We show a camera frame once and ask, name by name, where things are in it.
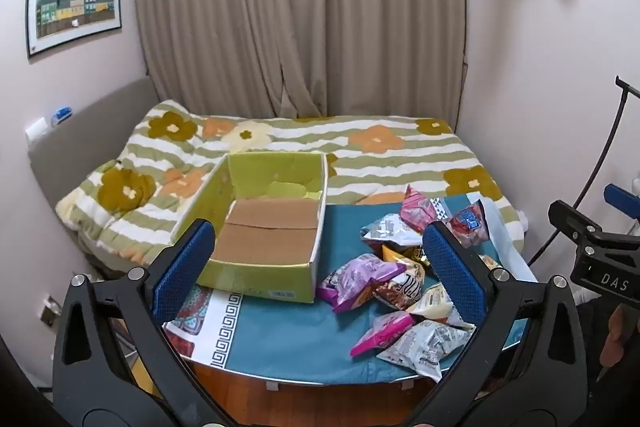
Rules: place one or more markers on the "round table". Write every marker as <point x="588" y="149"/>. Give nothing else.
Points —
<point x="350" y="381"/>

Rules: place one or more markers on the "teal patterned tablecloth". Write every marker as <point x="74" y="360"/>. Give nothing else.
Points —
<point x="300" y="332"/>

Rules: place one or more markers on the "grey bed headboard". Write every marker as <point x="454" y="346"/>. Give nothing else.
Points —
<point x="95" y="127"/>

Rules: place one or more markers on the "beige curtain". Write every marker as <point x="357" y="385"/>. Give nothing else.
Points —
<point x="300" y="7"/>

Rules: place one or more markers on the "brown snack packet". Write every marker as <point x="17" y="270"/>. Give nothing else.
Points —
<point x="400" y="289"/>

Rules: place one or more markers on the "floral striped blanket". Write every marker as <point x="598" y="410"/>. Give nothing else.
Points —
<point x="390" y="167"/>

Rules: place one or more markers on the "yellow orange snack packet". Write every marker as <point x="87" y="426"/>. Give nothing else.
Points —
<point x="397" y="253"/>

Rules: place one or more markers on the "green cardboard box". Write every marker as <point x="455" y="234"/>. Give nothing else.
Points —
<point x="260" y="237"/>

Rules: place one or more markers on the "black stand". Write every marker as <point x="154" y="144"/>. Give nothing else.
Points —
<point x="625" y="87"/>

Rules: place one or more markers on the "cream white snack packet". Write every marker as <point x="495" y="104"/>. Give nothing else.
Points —
<point x="432" y="302"/>

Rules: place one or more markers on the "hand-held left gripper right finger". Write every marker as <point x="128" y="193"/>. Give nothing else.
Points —
<point x="452" y="272"/>

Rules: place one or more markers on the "silver grey snack packet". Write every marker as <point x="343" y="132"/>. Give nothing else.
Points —
<point x="425" y="347"/>

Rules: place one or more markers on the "magenta pink snack packet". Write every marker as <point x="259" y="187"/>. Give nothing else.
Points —
<point x="382" y="332"/>

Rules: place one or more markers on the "metal wall socket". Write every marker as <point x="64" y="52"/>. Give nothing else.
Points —
<point x="50" y="311"/>

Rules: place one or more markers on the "red snack packet blue label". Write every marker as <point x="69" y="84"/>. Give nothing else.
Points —
<point x="467" y="224"/>

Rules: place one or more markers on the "blue and white small device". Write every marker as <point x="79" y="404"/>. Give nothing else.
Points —
<point x="61" y="116"/>

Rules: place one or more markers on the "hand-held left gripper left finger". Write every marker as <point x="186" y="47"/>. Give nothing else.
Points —
<point x="182" y="272"/>

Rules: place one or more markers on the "person's right hand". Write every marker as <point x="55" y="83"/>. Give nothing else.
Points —
<point x="620" y="329"/>

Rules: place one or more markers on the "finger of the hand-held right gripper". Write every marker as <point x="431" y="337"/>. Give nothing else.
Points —
<point x="620" y="202"/>
<point x="575" y="222"/>

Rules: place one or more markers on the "white wall switch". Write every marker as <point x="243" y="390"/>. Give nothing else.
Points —
<point x="36" y="128"/>

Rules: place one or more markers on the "silver light blue snack packet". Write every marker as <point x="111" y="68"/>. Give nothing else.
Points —
<point x="390" y="232"/>

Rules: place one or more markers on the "framed houses picture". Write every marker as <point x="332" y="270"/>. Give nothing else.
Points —
<point x="75" y="2"/>

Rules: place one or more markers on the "pink printed snack packet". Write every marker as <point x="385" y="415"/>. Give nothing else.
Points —
<point x="420" y="209"/>

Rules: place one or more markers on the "purple snack packet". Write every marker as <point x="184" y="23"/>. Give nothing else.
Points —
<point x="357" y="279"/>

